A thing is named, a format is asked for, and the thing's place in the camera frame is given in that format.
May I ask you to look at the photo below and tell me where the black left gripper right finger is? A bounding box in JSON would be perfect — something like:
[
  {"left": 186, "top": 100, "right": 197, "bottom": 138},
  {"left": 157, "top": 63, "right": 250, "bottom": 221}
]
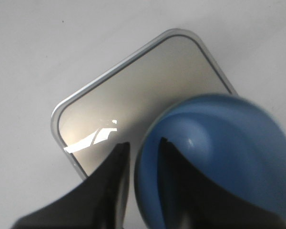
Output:
[{"left": 159, "top": 138, "right": 286, "bottom": 229}]

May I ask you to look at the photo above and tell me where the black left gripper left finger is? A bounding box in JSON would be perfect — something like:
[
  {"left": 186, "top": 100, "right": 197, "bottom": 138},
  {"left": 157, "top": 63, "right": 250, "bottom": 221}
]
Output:
[{"left": 12, "top": 142, "right": 130, "bottom": 229}]

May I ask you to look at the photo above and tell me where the silver digital kitchen scale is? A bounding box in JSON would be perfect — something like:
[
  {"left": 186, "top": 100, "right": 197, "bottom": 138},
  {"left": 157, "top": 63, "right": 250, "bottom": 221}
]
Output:
[{"left": 51, "top": 29, "right": 236, "bottom": 229}]

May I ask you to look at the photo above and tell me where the light blue plastic cup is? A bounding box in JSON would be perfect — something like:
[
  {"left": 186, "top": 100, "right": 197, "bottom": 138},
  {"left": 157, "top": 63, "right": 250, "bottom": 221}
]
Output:
[{"left": 135, "top": 94, "right": 286, "bottom": 229}]

